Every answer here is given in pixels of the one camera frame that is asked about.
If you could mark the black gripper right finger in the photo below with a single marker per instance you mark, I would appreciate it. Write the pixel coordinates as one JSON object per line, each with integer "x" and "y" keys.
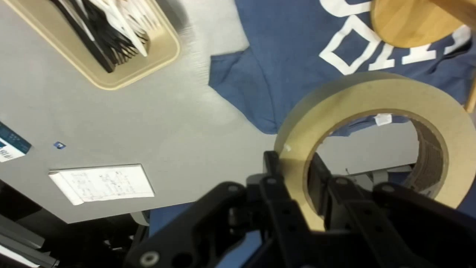
{"x": 342, "y": 209}

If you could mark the black items in tray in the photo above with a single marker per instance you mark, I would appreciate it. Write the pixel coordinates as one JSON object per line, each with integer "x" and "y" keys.
{"x": 109, "y": 35}

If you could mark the white paper sheet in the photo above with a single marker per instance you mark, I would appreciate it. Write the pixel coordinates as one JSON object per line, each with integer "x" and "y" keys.
{"x": 104, "y": 184}

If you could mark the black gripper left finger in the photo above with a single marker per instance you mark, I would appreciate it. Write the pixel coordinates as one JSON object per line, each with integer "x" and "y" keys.
{"x": 277, "y": 198}

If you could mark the wooden peg stand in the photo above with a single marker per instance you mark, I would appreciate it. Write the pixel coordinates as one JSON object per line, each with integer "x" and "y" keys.
{"x": 411, "y": 24}

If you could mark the blue printed t-shirt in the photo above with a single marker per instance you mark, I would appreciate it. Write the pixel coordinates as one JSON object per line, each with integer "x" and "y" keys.
{"x": 277, "y": 60}

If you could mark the beige plastic tray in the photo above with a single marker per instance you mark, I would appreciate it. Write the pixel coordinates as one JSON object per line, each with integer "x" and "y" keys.
{"x": 149, "y": 64}

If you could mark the small blue card box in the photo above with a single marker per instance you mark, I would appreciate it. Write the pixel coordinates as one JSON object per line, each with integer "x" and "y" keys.
{"x": 12, "y": 143}

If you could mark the small blue sticker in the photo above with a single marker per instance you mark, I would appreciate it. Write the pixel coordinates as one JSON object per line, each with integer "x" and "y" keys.
{"x": 60, "y": 145}

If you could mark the blue chair back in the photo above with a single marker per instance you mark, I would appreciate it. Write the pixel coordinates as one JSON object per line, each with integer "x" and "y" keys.
{"x": 168, "y": 218}

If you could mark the beige masking tape roll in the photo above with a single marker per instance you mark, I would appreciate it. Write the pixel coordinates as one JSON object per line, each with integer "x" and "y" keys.
{"x": 347, "y": 99}

